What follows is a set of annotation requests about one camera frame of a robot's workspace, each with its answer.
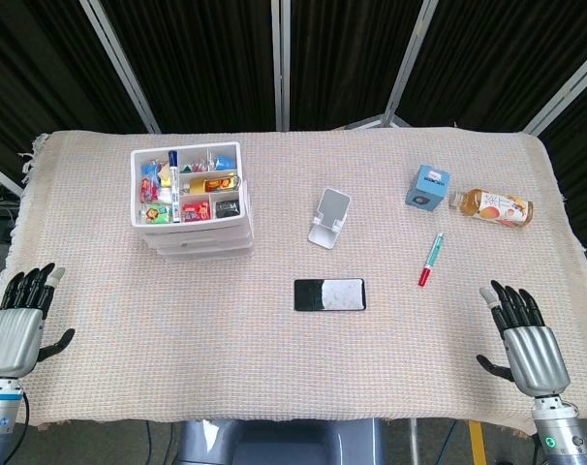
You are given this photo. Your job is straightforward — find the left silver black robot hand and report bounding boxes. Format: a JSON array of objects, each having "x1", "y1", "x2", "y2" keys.
[{"x1": 0, "y1": 263, "x2": 77, "y2": 380}]

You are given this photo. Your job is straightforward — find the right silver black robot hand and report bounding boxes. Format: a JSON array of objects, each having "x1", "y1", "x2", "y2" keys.
[{"x1": 476, "y1": 279, "x2": 570, "y2": 399}]

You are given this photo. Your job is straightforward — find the white compartment tray with items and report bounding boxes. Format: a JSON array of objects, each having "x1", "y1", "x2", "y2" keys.
[{"x1": 130, "y1": 140, "x2": 256, "y2": 264}]

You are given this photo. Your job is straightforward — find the light blue cardboard box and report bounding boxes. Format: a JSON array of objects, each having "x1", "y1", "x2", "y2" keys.
[{"x1": 404, "y1": 164, "x2": 452, "y2": 211}]

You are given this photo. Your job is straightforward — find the red capped marker pen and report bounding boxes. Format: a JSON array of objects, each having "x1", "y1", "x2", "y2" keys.
[{"x1": 417, "y1": 232, "x2": 446, "y2": 289}]

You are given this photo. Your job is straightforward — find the tea bottle with peach label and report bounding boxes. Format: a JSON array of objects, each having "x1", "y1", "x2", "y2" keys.
[{"x1": 448, "y1": 187, "x2": 535, "y2": 228}]

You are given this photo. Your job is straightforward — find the green lion candy packet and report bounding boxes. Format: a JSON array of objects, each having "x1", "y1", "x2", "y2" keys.
[{"x1": 140, "y1": 202, "x2": 172, "y2": 226}]

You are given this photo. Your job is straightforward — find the red candy wrapper bundle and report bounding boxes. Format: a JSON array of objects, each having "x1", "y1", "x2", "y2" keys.
[{"x1": 139, "y1": 177, "x2": 161, "y2": 202}]

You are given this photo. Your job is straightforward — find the beige woven tablecloth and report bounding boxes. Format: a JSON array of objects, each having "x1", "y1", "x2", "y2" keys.
[{"x1": 0, "y1": 126, "x2": 587, "y2": 432}]

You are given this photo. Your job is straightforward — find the black smartphone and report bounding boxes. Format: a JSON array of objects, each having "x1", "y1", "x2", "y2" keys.
[{"x1": 293, "y1": 277, "x2": 368, "y2": 312}]

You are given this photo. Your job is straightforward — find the blue capped whiteboard marker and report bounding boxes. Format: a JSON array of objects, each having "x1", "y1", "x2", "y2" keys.
[{"x1": 168, "y1": 149, "x2": 182, "y2": 224}]

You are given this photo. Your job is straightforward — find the red snack packet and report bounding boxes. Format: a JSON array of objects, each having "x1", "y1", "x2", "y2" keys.
[{"x1": 182, "y1": 201, "x2": 212, "y2": 223}]

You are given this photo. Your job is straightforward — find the white folding phone stand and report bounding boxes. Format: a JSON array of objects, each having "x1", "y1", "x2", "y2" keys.
[{"x1": 307, "y1": 187, "x2": 352, "y2": 250}]

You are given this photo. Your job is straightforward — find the grey blue robot torso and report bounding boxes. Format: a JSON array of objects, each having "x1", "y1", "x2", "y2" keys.
[{"x1": 176, "y1": 418, "x2": 386, "y2": 465}]

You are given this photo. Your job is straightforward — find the dark folding screen panels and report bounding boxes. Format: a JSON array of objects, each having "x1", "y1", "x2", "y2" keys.
[{"x1": 0, "y1": 0, "x2": 587, "y2": 253}]

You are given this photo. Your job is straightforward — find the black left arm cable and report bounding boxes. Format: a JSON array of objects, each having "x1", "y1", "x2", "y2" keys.
[{"x1": 17, "y1": 388, "x2": 32, "y2": 427}]

